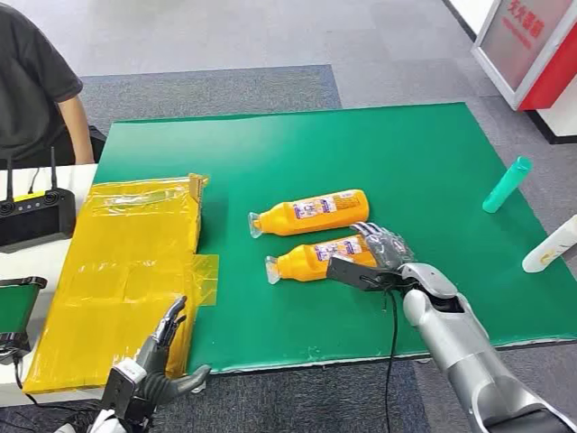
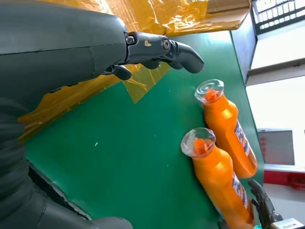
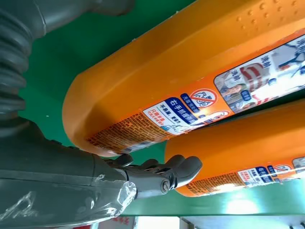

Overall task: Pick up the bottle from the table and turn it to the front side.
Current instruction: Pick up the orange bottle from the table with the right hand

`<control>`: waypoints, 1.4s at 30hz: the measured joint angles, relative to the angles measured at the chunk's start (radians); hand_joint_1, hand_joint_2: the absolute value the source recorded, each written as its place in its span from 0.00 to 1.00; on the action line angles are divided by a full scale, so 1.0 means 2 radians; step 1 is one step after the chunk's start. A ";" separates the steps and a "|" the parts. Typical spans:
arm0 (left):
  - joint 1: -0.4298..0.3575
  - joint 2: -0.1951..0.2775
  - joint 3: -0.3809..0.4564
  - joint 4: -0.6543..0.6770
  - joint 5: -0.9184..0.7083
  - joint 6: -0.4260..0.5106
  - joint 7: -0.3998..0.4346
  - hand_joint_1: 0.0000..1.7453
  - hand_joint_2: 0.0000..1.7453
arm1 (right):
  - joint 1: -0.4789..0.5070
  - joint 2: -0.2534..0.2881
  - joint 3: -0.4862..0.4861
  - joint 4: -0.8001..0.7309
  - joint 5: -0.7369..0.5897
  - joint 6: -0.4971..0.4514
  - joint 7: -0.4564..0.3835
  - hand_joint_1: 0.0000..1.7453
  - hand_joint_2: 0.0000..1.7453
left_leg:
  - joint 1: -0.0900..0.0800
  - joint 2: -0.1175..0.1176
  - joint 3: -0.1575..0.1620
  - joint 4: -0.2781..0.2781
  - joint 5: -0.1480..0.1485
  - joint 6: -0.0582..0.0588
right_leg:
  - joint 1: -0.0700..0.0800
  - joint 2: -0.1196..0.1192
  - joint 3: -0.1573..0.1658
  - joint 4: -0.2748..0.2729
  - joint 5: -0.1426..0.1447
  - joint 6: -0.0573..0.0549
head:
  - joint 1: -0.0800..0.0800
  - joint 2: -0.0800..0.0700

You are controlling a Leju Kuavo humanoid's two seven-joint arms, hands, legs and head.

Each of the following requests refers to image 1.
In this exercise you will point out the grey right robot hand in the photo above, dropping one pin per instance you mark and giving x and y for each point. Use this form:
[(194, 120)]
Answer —
[(390, 248)]

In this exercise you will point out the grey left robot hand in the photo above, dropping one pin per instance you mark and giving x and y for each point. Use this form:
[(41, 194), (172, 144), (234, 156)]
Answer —
[(158, 376)]

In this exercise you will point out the orange bottle with clear cap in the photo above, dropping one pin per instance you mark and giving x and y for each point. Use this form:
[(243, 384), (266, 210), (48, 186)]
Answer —
[(311, 260), (315, 213)]

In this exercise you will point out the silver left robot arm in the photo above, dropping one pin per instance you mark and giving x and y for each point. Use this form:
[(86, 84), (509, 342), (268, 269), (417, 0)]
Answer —
[(101, 423)]

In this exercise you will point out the person's forearm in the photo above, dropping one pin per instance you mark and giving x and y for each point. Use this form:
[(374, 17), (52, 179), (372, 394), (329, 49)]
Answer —
[(78, 134)]

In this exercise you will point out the teal plastic bottle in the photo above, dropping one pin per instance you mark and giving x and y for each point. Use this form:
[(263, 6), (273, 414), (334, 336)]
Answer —
[(505, 185)]

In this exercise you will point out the white plastic bottle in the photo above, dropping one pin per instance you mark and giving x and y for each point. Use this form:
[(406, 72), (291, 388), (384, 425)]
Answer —
[(550, 246)]

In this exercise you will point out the green table mat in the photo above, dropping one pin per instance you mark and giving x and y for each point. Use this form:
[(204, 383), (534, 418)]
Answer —
[(360, 155)]

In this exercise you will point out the yellow tape-wrapped box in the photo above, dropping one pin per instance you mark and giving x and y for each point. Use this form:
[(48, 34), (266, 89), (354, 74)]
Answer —
[(126, 251)]

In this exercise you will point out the white side table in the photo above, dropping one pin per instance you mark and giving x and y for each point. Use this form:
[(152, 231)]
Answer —
[(41, 266)]

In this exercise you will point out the black remote controller with antennas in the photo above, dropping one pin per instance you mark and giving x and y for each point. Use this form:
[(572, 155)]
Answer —
[(38, 221)]

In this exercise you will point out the black chair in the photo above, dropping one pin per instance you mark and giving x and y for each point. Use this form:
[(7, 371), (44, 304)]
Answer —
[(96, 143)]

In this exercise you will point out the red and white display stand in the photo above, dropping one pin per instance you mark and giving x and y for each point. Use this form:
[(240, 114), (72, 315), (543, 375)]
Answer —
[(527, 48)]

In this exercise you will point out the person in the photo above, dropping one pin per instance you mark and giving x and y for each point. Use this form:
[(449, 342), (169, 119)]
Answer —
[(27, 89)]

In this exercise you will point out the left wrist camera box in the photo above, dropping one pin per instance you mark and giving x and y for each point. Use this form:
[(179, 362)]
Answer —
[(121, 385)]

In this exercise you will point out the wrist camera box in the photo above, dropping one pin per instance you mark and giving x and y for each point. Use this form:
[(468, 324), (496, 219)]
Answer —
[(356, 274), (121, 385)]

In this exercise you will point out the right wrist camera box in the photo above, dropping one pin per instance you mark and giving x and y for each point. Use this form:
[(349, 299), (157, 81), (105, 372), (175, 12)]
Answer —
[(356, 274)]

